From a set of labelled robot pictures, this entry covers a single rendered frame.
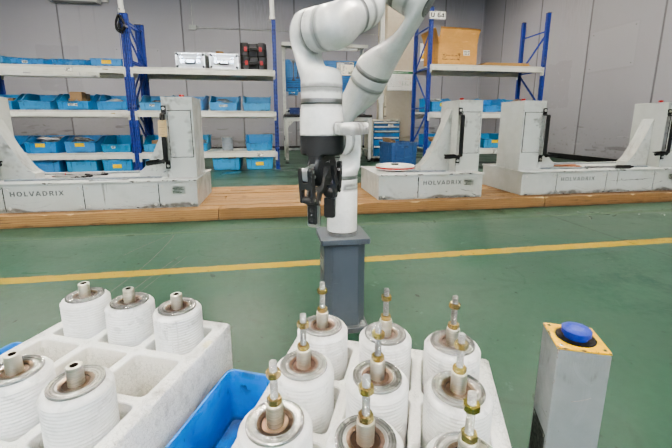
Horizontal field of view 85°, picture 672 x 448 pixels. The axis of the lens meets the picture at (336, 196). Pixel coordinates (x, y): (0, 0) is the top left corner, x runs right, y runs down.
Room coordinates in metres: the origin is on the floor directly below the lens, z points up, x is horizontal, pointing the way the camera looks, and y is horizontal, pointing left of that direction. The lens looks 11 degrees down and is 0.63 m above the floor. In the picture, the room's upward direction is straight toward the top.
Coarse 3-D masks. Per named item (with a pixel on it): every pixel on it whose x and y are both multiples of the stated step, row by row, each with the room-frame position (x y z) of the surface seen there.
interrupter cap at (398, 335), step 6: (372, 324) 0.64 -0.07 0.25; (396, 324) 0.64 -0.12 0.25; (366, 330) 0.62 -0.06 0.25; (396, 330) 0.62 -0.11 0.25; (402, 330) 0.62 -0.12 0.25; (366, 336) 0.60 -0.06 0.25; (390, 336) 0.60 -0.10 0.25; (396, 336) 0.60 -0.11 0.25; (402, 336) 0.60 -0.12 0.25; (384, 342) 0.58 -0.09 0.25; (390, 342) 0.58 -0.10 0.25; (396, 342) 0.58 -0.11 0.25
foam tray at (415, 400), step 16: (288, 352) 0.66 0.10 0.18; (352, 352) 0.66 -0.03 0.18; (416, 352) 0.66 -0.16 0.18; (416, 368) 0.61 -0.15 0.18; (480, 368) 0.61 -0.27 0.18; (336, 384) 0.57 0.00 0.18; (416, 384) 0.57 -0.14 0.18; (336, 400) 0.56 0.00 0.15; (416, 400) 0.53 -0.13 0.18; (496, 400) 0.53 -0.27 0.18; (336, 416) 0.50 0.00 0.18; (416, 416) 0.50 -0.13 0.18; (496, 416) 0.50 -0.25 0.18; (416, 432) 0.47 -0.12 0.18; (496, 432) 0.47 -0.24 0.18
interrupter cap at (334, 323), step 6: (312, 318) 0.66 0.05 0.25; (330, 318) 0.66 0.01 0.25; (336, 318) 0.66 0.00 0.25; (312, 324) 0.64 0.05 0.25; (330, 324) 0.65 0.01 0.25; (336, 324) 0.64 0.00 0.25; (306, 330) 0.62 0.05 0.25; (312, 330) 0.62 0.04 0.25; (318, 330) 0.62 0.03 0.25; (324, 330) 0.62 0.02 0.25; (330, 330) 0.62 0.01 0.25; (336, 330) 0.62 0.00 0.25; (318, 336) 0.60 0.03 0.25; (324, 336) 0.60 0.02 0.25
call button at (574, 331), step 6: (564, 324) 0.51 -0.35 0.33; (570, 324) 0.51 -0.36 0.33; (576, 324) 0.51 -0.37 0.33; (582, 324) 0.51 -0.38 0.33; (564, 330) 0.50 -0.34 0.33; (570, 330) 0.50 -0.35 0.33; (576, 330) 0.49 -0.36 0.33; (582, 330) 0.49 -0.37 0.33; (588, 330) 0.50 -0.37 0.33; (570, 336) 0.49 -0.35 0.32; (576, 336) 0.49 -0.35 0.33; (582, 336) 0.48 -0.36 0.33; (588, 336) 0.48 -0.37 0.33; (582, 342) 0.49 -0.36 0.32
